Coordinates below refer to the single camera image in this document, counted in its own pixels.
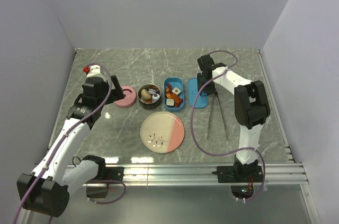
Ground pink round lid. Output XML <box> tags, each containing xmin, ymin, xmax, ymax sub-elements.
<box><xmin>114</xmin><ymin>86</ymin><xmax>137</xmax><ymax>107</ymax></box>

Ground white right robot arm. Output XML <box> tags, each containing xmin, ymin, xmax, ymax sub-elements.
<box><xmin>197</xmin><ymin>50</ymin><xmax>270</xmax><ymax>182</ymax></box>

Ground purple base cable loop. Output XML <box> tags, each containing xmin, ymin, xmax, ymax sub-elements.
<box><xmin>88</xmin><ymin>179</ymin><xmax>128</xmax><ymax>205</ymax></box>

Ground blue lunch box base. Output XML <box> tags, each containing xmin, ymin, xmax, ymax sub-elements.
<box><xmin>164</xmin><ymin>77</ymin><xmax>185</xmax><ymax>112</ymax></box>

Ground sushi roll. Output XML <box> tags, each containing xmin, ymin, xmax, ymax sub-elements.
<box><xmin>166</xmin><ymin>98</ymin><xmax>175</xmax><ymax>107</ymax></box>
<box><xmin>172</xmin><ymin>87</ymin><xmax>182</xmax><ymax>95</ymax></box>

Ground round steel bowl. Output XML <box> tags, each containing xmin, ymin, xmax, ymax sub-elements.
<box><xmin>137</xmin><ymin>84</ymin><xmax>162</xmax><ymax>109</ymax></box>

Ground white round rice cake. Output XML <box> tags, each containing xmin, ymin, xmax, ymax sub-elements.
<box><xmin>148</xmin><ymin>89</ymin><xmax>156</xmax><ymax>94</ymax></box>

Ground aluminium front rail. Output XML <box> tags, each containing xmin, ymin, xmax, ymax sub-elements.
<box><xmin>26</xmin><ymin>162</ymin><xmax>309</xmax><ymax>187</ymax></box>

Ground red chicken drumstick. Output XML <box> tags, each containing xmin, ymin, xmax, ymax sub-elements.
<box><xmin>172</xmin><ymin>94</ymin><xmax>183</xmax><ymax>106</ymax></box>

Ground pink and cream plate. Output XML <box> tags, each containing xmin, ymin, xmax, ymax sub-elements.
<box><xmin>140</xmin><ymin>112</ymin><xmax>185</xmax><ymax>154</ymax></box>

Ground beige round bun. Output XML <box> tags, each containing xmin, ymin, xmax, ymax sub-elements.
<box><xmin>141</xmin><ymin>88</ymin><xmax>151</xmax><ymax>101</ymax></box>

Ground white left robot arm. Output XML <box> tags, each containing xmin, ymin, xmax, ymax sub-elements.
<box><xmin>16</xmin><ymin>72</ymin><xmax>124</xmax><ymax>218</ymax></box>

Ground orange fried shrimp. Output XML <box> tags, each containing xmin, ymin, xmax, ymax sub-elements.
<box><xmin>165</xmin><ymin>87</ymin><xmax>172</xmax><ymax>99</ymax></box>

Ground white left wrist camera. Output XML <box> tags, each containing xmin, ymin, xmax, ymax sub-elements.
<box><xmin>83</xmin><ymin>65</ymin><xmax>104</xmax><ymax>78</ymax></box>

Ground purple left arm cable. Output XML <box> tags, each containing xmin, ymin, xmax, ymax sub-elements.
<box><xmin>12</xmin><ymin>62</ymin><xmax>112</xmax><ymax>224</ymax></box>

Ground dark red octopus sausage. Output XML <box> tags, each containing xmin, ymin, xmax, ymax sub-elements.
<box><xmin>166</xmin><ymin>83</ymin><xmax>172</xmax><ymax>91</ymax></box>

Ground steel serving tongs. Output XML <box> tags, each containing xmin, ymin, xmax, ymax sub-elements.
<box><xmin>207</xmin><ymin>91</ymin><xmax>228</xmax><ymax>140</ymax></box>

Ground blue lunch box lid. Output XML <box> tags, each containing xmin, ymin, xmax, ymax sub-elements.
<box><xmin>188</xmin><ymin>78</ymin><xmax>208</xmax><ymax>109</ymax></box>

